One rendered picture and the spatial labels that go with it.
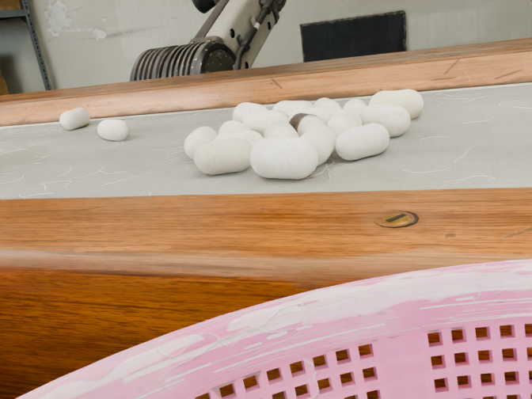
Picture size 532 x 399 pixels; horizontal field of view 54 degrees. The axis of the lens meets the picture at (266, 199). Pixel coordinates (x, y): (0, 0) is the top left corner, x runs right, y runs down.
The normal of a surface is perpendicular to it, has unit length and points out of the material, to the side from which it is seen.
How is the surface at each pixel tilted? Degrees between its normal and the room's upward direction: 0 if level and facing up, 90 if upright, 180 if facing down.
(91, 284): 90
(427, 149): 0
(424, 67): 45
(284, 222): 0
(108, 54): 90
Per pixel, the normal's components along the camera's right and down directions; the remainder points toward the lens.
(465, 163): -0.14, -0.93
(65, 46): -0.29, 0.36
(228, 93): -0.31, -0.40
